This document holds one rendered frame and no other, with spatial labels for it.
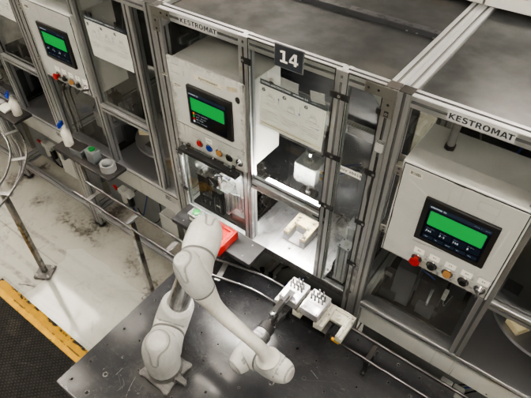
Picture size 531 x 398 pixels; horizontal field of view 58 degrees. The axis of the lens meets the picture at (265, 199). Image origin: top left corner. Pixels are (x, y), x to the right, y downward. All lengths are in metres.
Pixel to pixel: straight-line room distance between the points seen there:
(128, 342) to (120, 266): 1.25
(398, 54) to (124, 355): 1.81
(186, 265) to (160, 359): 0.62
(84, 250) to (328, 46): 2.66
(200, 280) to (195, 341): 0.78
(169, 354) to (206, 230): 0.64
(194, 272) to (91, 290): 2.00
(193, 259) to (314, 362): 0.96
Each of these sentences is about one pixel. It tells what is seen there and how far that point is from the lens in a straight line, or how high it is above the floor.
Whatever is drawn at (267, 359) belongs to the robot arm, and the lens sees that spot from 2.00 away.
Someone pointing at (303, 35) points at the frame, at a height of 2.01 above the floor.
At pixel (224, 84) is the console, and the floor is 1.80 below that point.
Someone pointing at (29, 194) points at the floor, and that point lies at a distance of 4.52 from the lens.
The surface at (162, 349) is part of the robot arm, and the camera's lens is 2.17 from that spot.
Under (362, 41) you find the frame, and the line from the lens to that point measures 1.86.
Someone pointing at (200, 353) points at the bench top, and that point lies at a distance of 2.43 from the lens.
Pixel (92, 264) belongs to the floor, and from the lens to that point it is 3.78.
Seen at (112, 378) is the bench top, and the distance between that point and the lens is 2.46.
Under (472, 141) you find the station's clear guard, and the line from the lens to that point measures 1.58.
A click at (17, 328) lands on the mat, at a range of 3.63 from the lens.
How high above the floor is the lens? 2.82
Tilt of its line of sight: 45 degrees down
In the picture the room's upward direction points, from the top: straight up
